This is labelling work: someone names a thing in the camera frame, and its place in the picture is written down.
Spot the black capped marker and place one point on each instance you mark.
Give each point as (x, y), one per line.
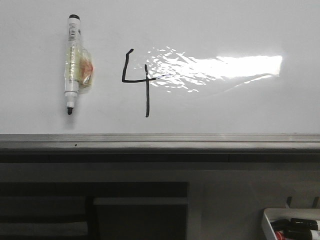
(302, 223)
(302, 234)

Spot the black capped marker upper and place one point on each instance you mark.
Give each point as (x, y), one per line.
(302, 223)

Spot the white whiteboard marker with tape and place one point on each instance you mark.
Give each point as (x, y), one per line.
(78, 72)

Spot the white marker tray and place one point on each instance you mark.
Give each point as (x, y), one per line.
(274, 214)

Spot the black capped marker lower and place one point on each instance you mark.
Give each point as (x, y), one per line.
(302, 234)

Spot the red capped marker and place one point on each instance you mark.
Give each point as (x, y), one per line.
(279, 235)

